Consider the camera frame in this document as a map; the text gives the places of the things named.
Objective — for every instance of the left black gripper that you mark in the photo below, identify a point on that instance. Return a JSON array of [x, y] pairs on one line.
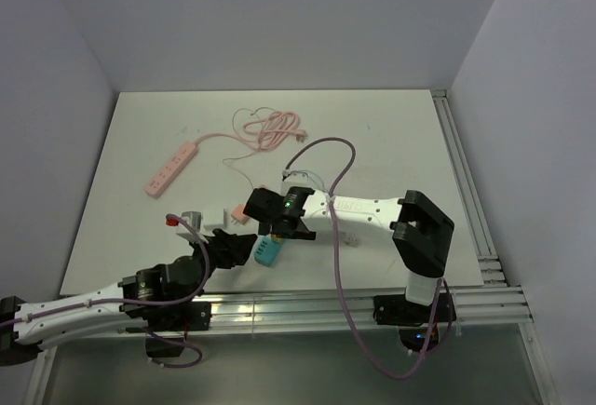
[[231, 249]]

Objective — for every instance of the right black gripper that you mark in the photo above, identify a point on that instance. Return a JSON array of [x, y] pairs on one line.
[[304, 236]]

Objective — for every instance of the teal power strip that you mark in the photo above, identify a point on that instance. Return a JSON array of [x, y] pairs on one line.
[[266, 251]]

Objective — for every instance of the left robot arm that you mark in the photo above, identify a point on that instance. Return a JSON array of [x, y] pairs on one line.
[[165, 297]]

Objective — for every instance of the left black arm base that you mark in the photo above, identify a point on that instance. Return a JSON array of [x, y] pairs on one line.
[[167, 335]]

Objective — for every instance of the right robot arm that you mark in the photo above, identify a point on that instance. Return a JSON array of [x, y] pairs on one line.
[[420, 231]]

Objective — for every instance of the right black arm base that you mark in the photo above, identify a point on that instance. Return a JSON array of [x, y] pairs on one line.
[[411, 319]]

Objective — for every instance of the salmon pink charger plug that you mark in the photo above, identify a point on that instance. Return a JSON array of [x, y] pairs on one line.
[[238, 215]]

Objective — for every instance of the white charger plug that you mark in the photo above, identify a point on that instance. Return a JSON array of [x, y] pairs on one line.
[[213, 218]]

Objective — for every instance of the pink power strip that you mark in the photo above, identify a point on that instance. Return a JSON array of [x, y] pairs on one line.
[[169, 171]]

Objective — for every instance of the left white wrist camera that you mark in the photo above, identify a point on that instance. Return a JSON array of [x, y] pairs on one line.
[[187, 225]]

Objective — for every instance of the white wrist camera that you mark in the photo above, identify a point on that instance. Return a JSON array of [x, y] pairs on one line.
[[294, 178], [187, 225]]

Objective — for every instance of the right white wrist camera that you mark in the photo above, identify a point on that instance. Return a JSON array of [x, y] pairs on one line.
[[294, 178]]

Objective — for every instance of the aluminium front rail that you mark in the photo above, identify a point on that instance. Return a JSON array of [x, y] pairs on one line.
[[321, 311]]

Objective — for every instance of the aluminium side rail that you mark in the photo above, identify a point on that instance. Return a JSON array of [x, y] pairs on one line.
[[491, 268]]

